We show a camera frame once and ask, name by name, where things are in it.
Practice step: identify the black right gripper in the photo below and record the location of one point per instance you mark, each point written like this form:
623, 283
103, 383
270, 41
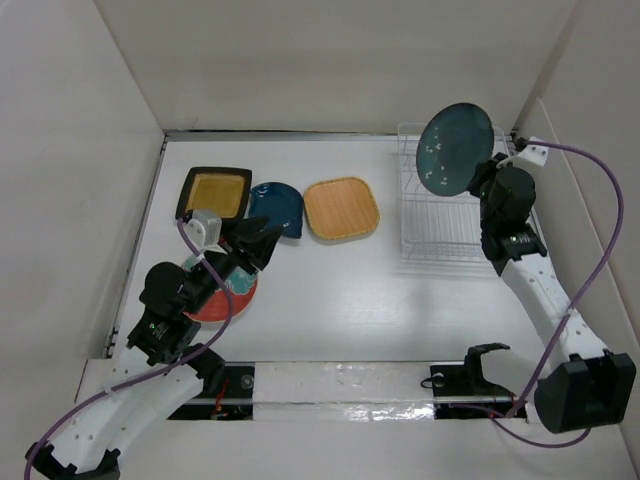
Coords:
486, 169

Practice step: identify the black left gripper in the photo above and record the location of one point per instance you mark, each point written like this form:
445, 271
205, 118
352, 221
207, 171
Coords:
258, 248

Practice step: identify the red teal round plate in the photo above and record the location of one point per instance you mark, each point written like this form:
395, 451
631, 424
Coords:
235, 300

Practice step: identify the teal round floral plate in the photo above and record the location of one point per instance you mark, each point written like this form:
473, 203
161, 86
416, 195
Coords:
452, 144

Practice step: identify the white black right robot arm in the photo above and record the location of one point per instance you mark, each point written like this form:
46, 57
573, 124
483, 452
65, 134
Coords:
589, 385

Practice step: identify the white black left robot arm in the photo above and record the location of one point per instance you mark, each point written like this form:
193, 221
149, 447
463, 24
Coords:
161, 366

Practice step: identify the dark blue heart-shaped plate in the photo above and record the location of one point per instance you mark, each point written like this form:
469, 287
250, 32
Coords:
281, 203

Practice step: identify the black yellow square plate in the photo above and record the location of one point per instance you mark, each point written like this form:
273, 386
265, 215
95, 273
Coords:
223, 190

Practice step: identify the woven bamboo square tray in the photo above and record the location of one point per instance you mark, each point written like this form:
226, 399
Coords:
341, 208

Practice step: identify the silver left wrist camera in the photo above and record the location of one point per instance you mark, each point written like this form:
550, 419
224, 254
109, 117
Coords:
202, 228

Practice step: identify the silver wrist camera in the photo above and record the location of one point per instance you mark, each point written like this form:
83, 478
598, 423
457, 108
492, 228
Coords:
528, 154
202, 228

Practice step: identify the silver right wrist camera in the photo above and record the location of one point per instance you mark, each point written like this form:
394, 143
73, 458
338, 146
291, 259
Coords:
528, 154

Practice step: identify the white wire dish rack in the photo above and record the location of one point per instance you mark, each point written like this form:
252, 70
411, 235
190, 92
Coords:
440, 230

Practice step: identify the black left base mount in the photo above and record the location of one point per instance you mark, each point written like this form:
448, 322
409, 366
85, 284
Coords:
232, 400

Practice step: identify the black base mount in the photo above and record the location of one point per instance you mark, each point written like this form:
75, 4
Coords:
232, 400
461, 391

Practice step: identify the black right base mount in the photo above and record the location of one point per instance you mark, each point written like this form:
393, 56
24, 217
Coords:
461, 391

